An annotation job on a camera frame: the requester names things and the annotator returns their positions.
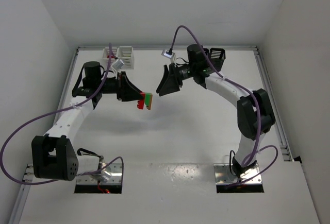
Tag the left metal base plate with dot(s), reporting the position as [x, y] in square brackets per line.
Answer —
[111, 175]

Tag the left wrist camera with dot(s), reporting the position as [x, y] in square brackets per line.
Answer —
[117, 64]

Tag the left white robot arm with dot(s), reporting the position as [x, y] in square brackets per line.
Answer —
[53, 154]

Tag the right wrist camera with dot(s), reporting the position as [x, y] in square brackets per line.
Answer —
[168, 54]

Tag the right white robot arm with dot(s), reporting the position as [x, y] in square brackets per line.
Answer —
[255, 115]

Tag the white slotted container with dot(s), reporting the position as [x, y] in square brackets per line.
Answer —
[126, 54]
[106, 54]

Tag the metal base plate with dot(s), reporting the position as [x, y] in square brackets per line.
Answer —
[111, 175]
[223, 176]

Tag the right white slotted container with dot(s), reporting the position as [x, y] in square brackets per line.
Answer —
[126, 54]

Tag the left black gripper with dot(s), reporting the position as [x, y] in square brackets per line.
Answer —
[120, 86]

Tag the right black slotted container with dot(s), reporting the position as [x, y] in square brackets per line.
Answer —
[217, 57]

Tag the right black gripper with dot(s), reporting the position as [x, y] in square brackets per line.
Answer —
[174, 75]

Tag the red lego brick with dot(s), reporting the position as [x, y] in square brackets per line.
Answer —
[141, 102]

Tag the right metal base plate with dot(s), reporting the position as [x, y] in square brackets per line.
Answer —
[223, 176]

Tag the left white slotted container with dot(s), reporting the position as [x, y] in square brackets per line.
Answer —
[106, 54]

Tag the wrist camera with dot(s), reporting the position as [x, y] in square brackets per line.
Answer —
[168, 54]
[117, 64]

